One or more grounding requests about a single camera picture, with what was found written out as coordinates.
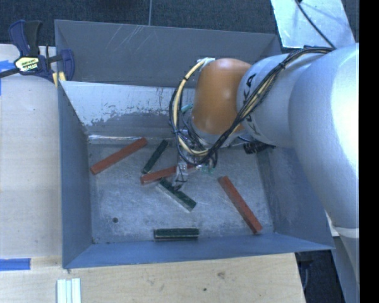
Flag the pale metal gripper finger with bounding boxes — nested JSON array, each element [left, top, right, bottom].
[[177, 166, 190, 191], [172, 164, 183, 188]]

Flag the dark green flat block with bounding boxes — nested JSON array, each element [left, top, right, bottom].
[[141, 139, 171, 175], [159, 177, 198, 211], [153, 227, 200, 242]]

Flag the red-brown flat block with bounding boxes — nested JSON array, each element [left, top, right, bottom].
[[217, 175, 263, 235], [140, 165, 179, 186], [90, 136, 148, 176]]

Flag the grey metal bin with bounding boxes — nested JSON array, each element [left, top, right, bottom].
[[54, 19, 336, 270]]

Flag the pale wood flat board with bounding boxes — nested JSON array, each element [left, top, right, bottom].
[[0, 73, 63, 259]]

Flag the black cylinder on white bracket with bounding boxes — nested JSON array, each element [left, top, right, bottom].
[[242, 140, 276, 155]]

